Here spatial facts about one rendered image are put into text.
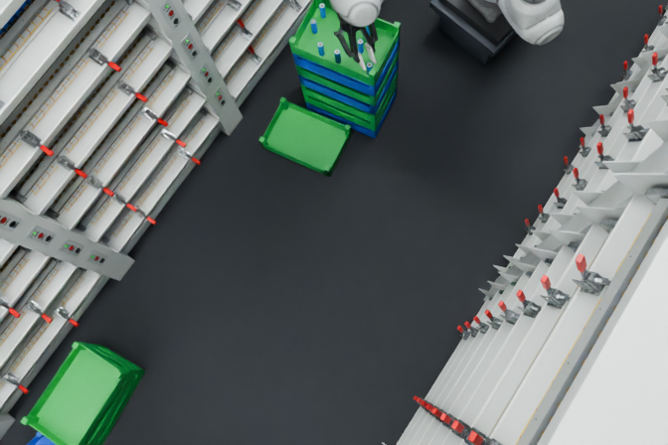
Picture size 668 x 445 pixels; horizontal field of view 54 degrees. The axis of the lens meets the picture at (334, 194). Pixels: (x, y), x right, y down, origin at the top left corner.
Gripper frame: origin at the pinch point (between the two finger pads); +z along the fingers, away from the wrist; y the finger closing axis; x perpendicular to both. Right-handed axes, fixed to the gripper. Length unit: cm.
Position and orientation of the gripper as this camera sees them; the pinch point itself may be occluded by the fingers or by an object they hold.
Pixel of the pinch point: (365, 57)
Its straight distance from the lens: 206.5
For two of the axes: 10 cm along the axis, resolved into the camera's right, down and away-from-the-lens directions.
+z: 3.0, 5.7, 7.6
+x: -4.8, -6.0, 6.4
